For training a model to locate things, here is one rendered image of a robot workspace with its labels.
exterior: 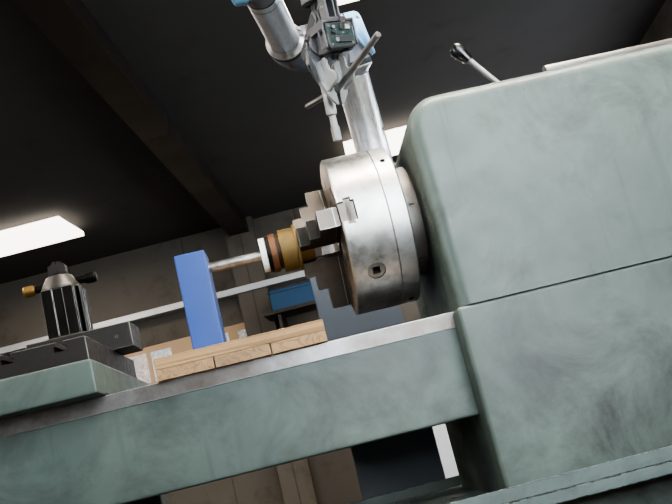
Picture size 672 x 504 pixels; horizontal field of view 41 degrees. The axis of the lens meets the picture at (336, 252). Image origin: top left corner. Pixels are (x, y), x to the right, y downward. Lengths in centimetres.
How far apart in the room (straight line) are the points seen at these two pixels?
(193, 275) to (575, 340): 72
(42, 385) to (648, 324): 103
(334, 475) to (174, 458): 738
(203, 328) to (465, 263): 51
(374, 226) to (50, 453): 69
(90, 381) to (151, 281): 784
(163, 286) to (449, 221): 786
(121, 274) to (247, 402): 795
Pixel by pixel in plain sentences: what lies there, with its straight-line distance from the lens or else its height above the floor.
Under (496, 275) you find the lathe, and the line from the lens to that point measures 159.
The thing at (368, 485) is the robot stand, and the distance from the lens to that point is 219.
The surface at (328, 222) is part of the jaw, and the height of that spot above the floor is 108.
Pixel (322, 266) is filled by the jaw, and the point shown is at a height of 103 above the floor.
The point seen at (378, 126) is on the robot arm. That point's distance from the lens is 229.
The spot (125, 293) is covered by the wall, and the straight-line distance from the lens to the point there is 945.
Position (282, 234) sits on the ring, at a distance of 176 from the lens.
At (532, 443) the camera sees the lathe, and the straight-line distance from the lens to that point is 157.
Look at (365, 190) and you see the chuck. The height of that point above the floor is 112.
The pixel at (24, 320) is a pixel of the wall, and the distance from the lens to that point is 978.
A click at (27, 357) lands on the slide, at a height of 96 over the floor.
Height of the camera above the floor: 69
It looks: 12 degrees up
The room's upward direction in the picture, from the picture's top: 14 degrees counter-clockwise
